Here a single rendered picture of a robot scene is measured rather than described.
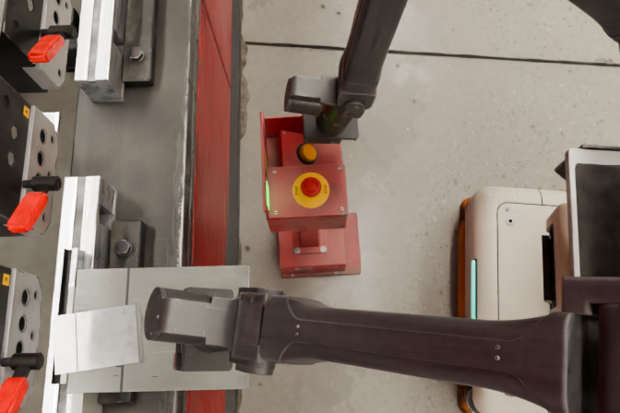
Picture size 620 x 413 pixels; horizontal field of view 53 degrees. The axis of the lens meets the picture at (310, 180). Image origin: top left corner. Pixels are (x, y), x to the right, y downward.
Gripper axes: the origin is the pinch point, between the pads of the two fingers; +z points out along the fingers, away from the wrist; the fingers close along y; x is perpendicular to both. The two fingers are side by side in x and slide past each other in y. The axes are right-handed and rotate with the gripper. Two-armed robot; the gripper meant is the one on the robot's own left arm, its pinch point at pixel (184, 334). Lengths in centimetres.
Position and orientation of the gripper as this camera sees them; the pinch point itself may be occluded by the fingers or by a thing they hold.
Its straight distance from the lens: 90.2
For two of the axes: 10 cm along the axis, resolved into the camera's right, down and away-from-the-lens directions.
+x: 8.6, 1.4, 4.9
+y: 0.2, 9.5, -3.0
